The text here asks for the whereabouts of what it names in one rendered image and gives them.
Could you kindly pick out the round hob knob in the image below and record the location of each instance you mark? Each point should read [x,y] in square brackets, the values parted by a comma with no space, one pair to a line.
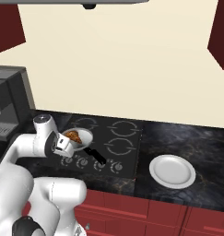
[100,165]
[83,162]
[67,160]
[118,167]

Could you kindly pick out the dark grey coffee machine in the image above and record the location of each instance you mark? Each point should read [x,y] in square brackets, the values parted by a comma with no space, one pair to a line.
[10,101]

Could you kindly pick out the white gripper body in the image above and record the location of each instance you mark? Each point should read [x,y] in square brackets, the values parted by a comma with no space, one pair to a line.
[64,151]

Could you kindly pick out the brown croissant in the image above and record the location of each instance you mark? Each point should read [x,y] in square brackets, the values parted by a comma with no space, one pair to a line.
[74,136]

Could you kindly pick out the red wall cupboard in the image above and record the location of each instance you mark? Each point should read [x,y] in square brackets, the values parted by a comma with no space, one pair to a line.
[5,27]
[220,33]

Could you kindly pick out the black hob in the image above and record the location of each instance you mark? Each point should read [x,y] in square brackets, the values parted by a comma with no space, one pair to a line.
[122,144]

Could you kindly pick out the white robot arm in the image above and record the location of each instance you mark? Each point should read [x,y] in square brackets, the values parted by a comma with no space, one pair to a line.
[18,190]

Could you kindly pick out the red base cupboard front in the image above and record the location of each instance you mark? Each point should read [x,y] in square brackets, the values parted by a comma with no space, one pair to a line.
[165,219]
[116,212]
[208,222]

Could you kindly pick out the grey extractor hood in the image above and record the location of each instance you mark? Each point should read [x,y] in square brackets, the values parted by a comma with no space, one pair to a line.
[85,2]

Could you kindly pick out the white round plate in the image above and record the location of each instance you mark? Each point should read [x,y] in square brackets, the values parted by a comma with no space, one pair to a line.
[172,171]

